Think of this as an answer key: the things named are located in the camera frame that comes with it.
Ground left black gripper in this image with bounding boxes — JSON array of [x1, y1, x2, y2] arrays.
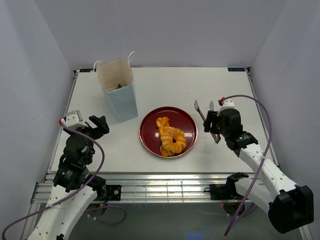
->
[[64, 114, 109, 164]]

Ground metal serving tongs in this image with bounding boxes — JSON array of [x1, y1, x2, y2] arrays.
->
[[194, 100, 221, 144]]

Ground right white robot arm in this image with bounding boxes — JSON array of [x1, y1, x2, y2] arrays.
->
[[203, 108, 314, 234]]

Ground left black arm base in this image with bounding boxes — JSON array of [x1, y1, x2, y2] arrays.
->
[[95, 185, 122, 201]]

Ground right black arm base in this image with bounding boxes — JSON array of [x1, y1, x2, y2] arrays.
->
[[204, 184, 244, 200]]

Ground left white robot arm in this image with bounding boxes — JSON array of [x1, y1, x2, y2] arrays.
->
[[28, 111, 110, 240]]

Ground light blue paper bag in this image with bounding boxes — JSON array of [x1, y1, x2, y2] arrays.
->
[[93, 51, 138, 122]]

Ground small twisted orange bread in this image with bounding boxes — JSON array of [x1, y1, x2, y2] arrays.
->
[[156, 116, 170, 134]]

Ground dark red round plate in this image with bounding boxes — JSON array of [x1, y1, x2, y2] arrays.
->
[[139, 106, 198, 159]]

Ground right blue table label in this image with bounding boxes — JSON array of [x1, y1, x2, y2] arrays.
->
[[227, 67, 246, 72]]

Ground blue table label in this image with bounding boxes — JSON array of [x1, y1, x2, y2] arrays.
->
[[79, 68, 94, 73], [227, 67, 246, 72]]

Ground left blue table label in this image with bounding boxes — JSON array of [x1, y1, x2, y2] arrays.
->
[[79, 68, 94, 73]]

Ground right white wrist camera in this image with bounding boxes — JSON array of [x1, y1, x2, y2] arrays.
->
[[217, 97, 235, 116]]

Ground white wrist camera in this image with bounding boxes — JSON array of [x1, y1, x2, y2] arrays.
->
[[217, 97, 235, 116], [58, 110, 89, 130]]

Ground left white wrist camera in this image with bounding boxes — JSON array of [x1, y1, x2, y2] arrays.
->
[[58, 110, 89, 130]]

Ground large fluted ring bread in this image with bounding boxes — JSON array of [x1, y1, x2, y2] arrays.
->
[[160, 126, 187, 157]]

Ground aluminium frame rail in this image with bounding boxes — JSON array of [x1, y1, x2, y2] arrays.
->
[[29, 172, 301, 204]]

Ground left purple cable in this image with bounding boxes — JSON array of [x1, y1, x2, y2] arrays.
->
[[1, 126, 127, 240]]

